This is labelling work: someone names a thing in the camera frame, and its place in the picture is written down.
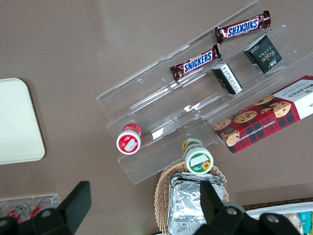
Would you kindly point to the clear acrylic bottle rack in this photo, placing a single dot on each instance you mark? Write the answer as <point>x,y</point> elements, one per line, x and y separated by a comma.
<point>49,199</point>

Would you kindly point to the black box with Face print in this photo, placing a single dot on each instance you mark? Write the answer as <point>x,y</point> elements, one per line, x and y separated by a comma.
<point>265,55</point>

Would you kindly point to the black box with white label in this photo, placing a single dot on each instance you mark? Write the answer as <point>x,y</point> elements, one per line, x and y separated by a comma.
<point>227,78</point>

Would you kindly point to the stacked aluminium foil containers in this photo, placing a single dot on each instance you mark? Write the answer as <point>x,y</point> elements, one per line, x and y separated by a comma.
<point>185,203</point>

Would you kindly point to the rice cracker snack pack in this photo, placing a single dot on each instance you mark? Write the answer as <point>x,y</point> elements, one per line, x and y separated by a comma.
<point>292,219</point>

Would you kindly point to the oval light wicker basket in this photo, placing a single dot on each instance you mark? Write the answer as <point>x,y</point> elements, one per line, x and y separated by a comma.
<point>161,195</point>

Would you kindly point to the teal snack packet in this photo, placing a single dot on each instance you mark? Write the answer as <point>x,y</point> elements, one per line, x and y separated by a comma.
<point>306,222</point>

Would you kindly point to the white rectangular snack bin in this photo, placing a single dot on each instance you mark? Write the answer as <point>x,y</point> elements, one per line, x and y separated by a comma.
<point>274,208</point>

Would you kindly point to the Snickers chocolate bar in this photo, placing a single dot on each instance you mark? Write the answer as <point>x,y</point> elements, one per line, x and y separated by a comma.
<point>196,62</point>
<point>242,28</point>

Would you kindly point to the clear acrylic stepped stand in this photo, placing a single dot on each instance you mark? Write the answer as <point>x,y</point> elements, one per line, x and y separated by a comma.
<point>244,14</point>
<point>146,102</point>

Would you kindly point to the cream plastic serving tray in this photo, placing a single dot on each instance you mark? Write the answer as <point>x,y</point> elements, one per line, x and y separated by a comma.
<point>17,122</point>

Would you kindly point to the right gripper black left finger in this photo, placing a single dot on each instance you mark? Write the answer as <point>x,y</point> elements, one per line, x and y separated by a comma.
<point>78,200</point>

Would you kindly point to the green lidded sunflower cup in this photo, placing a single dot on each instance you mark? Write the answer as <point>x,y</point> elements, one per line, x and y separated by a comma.
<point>198,160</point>

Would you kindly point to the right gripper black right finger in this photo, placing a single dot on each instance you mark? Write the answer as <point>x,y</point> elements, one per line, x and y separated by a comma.
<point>210,205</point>

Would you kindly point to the red lidded snack cup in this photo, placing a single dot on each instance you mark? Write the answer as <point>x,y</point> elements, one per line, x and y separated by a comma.
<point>128,143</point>

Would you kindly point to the red tartan Walkers shortbread box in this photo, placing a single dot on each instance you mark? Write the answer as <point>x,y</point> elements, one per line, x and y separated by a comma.
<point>259,120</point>

